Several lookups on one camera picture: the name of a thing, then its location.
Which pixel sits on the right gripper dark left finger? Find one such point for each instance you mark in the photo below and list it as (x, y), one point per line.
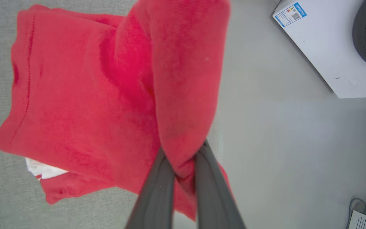
(154, 203)

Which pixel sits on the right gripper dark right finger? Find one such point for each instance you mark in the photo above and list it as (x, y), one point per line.
(214, 203)

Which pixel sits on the red and white jersey shirt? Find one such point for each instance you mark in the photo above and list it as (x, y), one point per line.
(91, 95)

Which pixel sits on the white washing machine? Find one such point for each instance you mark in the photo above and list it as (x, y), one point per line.
(329, 47)

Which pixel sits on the blue white energy label sticker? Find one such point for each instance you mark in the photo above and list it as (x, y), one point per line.
(291, 14)

